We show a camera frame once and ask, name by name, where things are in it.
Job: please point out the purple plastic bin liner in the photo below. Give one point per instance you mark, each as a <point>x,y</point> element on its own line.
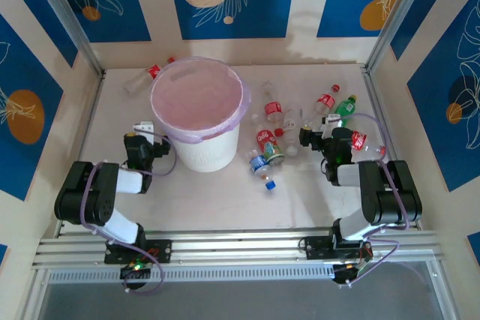
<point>198,102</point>

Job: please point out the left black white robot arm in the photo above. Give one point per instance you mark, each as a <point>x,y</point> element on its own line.
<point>86,192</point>

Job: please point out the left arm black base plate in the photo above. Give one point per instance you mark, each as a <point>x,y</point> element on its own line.
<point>161,250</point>

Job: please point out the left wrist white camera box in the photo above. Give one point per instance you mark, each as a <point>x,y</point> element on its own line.
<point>144,127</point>

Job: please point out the white plastic bin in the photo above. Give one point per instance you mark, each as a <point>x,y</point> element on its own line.
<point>208,155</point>

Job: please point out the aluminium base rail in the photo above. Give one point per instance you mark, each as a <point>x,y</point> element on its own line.
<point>240,245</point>

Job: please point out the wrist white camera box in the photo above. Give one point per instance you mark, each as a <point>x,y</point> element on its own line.
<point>332,120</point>
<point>144,127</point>

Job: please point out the clear bottle white red-text label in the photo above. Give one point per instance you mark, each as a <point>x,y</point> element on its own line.
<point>290,123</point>

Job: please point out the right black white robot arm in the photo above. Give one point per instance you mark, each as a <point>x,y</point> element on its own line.
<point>390,200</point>

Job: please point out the clear cola bottle red label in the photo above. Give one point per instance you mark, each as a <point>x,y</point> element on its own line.
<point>153,72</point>
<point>324,102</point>
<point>359,139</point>
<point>273,108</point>

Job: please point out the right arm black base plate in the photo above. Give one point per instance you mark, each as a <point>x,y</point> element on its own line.
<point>318,249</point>

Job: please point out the green plastic bottle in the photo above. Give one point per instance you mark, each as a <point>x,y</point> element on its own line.
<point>343,110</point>

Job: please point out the bottle red green label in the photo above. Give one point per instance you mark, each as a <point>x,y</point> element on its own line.
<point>267,144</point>

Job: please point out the aluminium frame post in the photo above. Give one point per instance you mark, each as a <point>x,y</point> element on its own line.
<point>396,16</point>
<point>68,16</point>

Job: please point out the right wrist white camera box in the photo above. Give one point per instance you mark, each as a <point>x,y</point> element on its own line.
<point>332,120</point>

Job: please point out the clear bottle blue label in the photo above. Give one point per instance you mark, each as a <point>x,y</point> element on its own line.
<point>258,162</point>

